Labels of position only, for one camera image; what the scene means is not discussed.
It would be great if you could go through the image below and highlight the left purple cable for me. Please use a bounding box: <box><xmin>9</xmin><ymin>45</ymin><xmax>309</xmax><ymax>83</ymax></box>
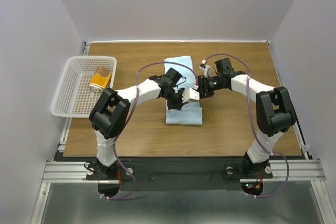
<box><xmin>99</xmin><ymin>60</ymin><xmax>200</xmax><ymax>200</ymax></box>

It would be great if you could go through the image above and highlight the light blue towel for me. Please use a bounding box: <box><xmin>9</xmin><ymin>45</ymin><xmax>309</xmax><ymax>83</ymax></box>
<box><xmin>164</xmin><ymin>56</ymin><xmax>203</xmax><ymax>125</ymax></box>

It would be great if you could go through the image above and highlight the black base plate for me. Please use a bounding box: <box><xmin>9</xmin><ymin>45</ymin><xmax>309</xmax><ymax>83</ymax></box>
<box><xmin>54</xmin><ymin>156</ymin><xmax>310</xmax><ymax>192</ymax></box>

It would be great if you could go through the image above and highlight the white plastic basket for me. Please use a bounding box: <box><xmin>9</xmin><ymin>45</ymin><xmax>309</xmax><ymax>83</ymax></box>
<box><xmin>50</xmin><ymin>56</ymin><xmax>117</xmax><ymax>118</ymax></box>

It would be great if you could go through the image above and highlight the aluminium frame rail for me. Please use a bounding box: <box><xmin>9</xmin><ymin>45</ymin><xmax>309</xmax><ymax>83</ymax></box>
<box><xmin>42</xmin><ymin>159</ymin><xmax>326</xmax><ymax>183</ymax></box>

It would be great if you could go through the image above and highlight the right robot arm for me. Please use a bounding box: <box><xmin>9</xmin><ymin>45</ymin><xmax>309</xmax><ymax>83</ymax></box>
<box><xmin>198</xmin><ymin>58</ymin><xmax>297</xmax><ymax>177</ymax></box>

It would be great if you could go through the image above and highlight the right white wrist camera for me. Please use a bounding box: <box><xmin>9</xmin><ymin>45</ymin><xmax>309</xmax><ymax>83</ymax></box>
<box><xmin>199</xmin><ymin>60</ymin><xmax>216</xmax><ymax>78</ymax></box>

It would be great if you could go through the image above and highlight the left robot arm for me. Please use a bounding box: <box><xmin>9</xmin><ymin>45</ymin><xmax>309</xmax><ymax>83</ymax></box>
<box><xmin>89</xmin><ymin>68</ymin><xmax>186</xmax><ymax>179</ymax></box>

